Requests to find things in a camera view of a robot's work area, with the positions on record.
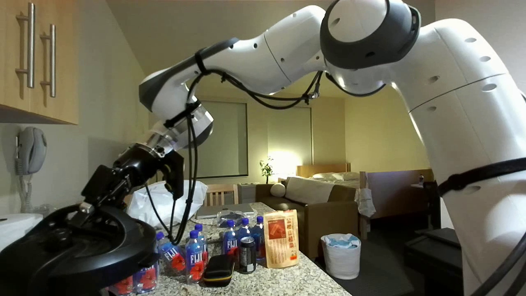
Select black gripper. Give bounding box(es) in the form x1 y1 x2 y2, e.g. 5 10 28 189
80 143 184 207

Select black cooker lid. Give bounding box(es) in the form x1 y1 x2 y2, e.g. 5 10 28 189
0 206 158 296

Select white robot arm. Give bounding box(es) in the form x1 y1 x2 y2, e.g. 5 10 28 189
82 0 526 296

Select white plastic bag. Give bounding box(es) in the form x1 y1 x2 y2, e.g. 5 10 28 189
126 181 189 227

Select Fiji water bottle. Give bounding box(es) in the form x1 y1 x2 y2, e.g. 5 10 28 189
251 216 265 263
156 232 186 275
222 219 238 258
237 217 251 242
186 230 204 281

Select wooden chair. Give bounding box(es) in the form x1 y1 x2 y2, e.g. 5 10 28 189
205 184 240 206

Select black glasses case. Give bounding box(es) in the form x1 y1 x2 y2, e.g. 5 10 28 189
200 255 233 288

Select black soda can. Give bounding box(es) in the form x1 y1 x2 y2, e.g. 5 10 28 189
237 237 256 273

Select wooden upper cabinets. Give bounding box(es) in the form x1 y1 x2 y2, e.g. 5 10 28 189
0 0 79 125

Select orange paper snack bag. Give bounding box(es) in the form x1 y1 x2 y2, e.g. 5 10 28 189
263 211 299 268

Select brown sofa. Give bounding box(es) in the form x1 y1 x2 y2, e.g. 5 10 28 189
255 170 434 260

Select white trash bin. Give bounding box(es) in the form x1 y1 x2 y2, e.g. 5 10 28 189
320 234 361 280

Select wall telephone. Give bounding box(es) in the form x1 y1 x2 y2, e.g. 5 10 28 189
16 127 48 175

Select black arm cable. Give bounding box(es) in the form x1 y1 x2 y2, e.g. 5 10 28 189
143 48 325 247

